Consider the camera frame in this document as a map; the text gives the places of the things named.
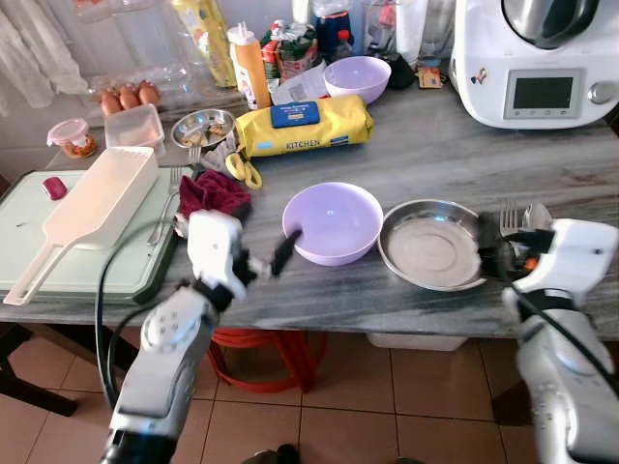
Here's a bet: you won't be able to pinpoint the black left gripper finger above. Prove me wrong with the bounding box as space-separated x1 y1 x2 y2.
273 230 301 276

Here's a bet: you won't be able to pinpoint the round steel plate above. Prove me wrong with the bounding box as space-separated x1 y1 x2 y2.
377 198 496 293

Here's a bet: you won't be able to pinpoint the steel spoon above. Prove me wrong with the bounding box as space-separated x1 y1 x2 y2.
522 200 554 233

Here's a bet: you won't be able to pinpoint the large purple bowl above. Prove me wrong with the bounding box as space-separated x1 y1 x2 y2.
281 181 385 268

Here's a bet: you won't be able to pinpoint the dark red cloth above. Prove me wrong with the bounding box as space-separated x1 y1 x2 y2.
176 170 253 223

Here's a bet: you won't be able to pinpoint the red stool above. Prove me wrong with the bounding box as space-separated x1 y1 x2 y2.
207 328 327 394

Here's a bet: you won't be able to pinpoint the long thin steel fork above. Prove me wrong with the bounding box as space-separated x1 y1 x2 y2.
147 165 186 248

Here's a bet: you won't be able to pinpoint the yellow kitchen towel pack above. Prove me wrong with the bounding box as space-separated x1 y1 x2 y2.
233 94 376 160

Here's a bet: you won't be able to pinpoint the small steel bowl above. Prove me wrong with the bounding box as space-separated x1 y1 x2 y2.
170 107 237 152

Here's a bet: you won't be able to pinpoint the orange sauce bottle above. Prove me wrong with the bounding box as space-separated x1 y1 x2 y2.
226 22 274 111

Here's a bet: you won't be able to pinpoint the white kitchen machine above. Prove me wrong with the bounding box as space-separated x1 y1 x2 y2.
449 0 619 131

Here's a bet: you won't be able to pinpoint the clear plastic food box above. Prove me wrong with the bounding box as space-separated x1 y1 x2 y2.
103 102 166 157

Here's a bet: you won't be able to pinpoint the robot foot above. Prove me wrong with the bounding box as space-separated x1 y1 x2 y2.
241 443 302 464

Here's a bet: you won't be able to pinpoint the small purple bowl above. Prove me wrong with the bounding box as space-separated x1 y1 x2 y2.
323 55 393 106

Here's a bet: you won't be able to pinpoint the green red food packet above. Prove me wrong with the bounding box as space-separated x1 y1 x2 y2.
260 19 321 94

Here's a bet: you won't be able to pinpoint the brown egg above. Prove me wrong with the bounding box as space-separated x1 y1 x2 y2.
99 88 124 117
117 84 142 111
136 80 162 107

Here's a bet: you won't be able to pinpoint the small pink block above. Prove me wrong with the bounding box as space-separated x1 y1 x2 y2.
42 176 70 202

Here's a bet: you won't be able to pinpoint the clear plastic egg carton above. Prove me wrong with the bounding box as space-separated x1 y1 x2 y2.
86 62 196 109

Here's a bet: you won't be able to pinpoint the dark blue bottle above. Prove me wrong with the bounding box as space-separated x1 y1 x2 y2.
313 8 355 65

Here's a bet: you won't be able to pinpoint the tall yellow packet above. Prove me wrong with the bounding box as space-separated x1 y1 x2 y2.
171 0 239 89

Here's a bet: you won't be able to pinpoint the pink lidded plastic cup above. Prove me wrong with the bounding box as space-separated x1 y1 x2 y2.
45 117 99 161

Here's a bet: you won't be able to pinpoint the pale green cutting board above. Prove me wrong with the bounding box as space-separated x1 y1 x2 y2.
0 168 191 306

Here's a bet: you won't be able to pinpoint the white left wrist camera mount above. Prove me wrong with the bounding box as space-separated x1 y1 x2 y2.
186 210 255 303

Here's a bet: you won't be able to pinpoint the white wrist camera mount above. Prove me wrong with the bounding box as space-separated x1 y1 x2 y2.
186 210 255 303
527 219 619 297

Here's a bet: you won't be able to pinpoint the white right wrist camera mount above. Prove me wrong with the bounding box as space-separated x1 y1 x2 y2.
527 219 619 297

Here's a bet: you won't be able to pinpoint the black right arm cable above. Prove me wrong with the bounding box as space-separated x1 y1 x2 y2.
503 278 619 392

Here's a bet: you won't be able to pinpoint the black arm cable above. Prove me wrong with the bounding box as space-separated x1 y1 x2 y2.
503 278 619 392
93 219 196 409

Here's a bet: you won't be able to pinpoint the yellow handled scissors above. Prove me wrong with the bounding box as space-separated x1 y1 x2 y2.
223 149 265 190

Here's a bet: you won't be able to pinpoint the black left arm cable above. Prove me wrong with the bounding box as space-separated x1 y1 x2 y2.
93 219 196 409

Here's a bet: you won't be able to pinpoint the white plastic handled grater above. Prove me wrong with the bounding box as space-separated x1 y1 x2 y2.
2 146 162 308

